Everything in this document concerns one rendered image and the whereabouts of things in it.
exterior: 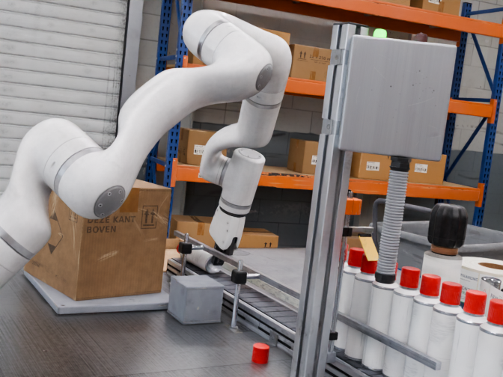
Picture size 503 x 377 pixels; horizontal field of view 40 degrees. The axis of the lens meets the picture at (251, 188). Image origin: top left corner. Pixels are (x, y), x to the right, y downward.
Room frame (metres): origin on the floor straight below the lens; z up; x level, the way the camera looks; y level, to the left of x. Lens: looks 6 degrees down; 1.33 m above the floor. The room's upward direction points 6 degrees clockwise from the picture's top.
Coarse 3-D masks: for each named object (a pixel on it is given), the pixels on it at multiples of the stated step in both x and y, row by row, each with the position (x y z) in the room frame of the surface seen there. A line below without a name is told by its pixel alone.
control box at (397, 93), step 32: (352, 64) 1.16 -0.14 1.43; (384, 64) 1.16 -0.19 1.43; (416, 64) 1.15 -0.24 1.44; (448, 64) 1.15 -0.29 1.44; (352, 96) 1.16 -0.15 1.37; (384, 96) 1.16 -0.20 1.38; (416, 96) 1.15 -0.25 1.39; (448, 96) 1.15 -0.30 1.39; (352, 128) 1.16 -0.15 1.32; (384, 128) 1.16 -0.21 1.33; (416, 128) 1.15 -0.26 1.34
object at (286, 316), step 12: (192, 264) 1.98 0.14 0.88; (216, 276) 1.86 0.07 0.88; (228, 276) 1.88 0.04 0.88; (228, 288) 1.75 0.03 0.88; (240, 288) 1.76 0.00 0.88; (252, 288) 1.78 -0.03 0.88; (252, 300) 1.66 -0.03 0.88; (264, 300) 1.67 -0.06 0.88; (264, 312) 1.57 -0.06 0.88; (276, 312) 1.58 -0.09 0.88; (288, 312) 1.59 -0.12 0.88; (288, 324) 1.50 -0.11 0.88; (348, 360) 1.31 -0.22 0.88; (372, 372) 1.26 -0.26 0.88
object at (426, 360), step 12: (192, 240) 1.92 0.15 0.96; (216, 252) 1.79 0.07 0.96; (264, 276) 1.58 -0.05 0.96; (288, 288) 1.49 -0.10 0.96; (348, 324) 1.31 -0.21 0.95; (360, 324) 1.28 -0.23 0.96; (372, 336) 1.24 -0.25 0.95; (384, 336) 1.22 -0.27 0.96; (396, 348) 1.19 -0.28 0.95; (408, 348) 1.17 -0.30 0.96; (420, 360) 1.14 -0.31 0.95; (432, 360) 1.12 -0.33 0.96
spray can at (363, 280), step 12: (372, 264) 1.31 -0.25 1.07; (360, 276) 1.32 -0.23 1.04; (372, 276) 1.31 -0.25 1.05; (360, 288) 1.31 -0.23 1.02; (360, 300) 1.31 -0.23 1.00; (360, 312) 1.31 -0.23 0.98; (348, 336) 1.32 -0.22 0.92; (360, 336) 1.31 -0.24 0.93; (348, 348) 1.32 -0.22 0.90; (360, 348) 1.30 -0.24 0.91; (360, 360) 1.30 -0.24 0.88
